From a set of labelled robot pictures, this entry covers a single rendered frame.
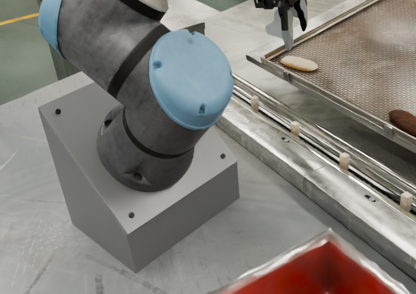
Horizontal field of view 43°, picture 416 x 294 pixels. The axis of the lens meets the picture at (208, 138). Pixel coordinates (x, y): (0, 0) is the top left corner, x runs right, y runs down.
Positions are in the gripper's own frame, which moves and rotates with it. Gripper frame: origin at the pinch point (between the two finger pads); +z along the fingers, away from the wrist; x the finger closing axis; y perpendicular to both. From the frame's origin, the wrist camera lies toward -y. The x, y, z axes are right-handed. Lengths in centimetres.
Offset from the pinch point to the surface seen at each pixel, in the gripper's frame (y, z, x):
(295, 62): 1.0, 5.5, 1.8
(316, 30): 2.1, 6.4, -13.7
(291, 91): 3.4, 13.9, 1.9
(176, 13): 44.0, 2.7, -14.2
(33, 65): 255, 91, -100
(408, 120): -27.6, 5.7, 17.7
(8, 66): 271, 88, -93
